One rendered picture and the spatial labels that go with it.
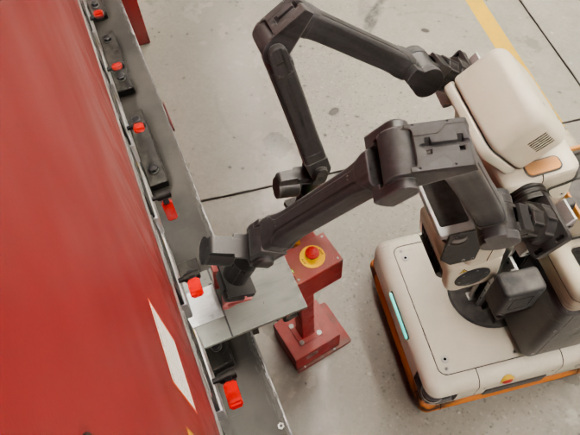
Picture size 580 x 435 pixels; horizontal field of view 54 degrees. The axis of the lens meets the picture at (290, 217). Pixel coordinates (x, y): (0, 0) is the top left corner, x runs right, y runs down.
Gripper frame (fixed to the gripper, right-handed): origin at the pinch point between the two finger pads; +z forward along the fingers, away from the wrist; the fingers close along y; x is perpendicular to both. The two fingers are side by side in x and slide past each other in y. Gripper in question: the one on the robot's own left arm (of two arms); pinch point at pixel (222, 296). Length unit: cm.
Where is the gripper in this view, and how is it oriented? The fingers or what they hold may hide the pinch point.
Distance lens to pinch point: 130.1
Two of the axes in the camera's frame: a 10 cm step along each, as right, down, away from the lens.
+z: -4.0, 6.2, 6.8
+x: 8.4, -0.6, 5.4
